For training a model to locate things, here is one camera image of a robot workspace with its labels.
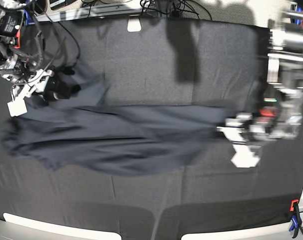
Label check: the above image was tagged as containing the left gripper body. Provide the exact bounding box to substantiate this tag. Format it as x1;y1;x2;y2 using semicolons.
216;112;299;145

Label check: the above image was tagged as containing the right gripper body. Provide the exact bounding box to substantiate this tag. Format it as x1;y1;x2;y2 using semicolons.
28;69;72;103

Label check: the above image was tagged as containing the dark navy t-shirt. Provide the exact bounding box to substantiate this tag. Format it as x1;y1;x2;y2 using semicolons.
0;64;227;177

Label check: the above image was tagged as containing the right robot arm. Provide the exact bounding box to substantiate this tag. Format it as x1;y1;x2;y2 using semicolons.
0;0;72;102

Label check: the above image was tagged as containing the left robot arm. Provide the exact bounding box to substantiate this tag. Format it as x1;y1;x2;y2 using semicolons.
216;0;303;145

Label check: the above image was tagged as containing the red black clamp far left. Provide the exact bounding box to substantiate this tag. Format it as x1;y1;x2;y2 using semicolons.
14;30;21;49

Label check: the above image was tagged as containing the red blue clamp near right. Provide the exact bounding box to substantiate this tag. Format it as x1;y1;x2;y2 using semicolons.
288;199;303;239

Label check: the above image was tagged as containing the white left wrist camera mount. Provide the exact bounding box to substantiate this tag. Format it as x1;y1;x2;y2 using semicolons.
216;112;262;168

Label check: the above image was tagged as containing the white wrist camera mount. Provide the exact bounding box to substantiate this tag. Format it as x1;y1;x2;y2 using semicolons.
7;69;54;117
216;112;262;168

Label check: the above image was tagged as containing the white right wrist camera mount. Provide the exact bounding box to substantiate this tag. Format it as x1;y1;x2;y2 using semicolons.
7;69;54;117

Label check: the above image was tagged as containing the black cable bundle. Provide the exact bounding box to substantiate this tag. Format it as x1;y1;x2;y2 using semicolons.
139;0;214;21

